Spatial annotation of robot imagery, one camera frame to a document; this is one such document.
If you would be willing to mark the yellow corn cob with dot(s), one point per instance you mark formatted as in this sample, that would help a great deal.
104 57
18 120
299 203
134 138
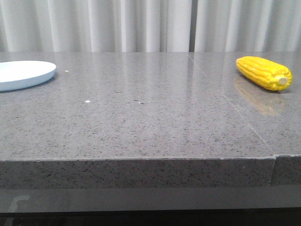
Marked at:
265 73

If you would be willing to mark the light blue round plate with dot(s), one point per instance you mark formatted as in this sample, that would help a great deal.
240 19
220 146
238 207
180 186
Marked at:
23 74

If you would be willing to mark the white pleated curtain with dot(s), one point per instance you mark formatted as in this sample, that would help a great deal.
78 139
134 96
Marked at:
150 25

